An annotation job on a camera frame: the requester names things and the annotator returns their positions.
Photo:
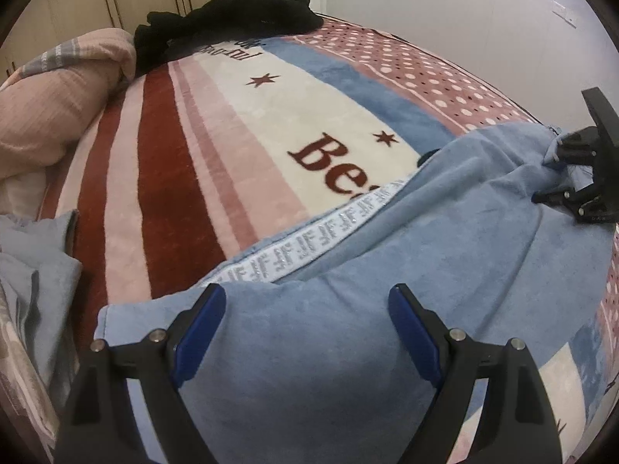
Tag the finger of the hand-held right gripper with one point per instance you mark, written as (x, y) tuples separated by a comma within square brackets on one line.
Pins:
[(570, 147), (563, 196)]

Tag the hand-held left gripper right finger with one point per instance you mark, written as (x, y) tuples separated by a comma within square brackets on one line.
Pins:
[(411, 333)]

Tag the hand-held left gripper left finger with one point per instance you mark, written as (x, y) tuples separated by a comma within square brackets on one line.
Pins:
[(196, 333)]

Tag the light blue towel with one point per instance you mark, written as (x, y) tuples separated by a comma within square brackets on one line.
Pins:
[(387, 270)]

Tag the blue-grey cloth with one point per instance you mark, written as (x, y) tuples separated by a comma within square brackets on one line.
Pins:
[(38, 295)]

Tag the striped printed blanket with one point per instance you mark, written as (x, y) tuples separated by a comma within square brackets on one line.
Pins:
[(251, 154)]

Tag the pink quilt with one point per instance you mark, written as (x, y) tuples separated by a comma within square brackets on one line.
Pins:
[(63, 92)]

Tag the black clothes pile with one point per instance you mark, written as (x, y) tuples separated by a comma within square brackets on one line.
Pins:
[(227, 19)]

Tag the white wall switch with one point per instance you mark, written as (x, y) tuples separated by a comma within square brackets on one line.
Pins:
[(565, 13)]

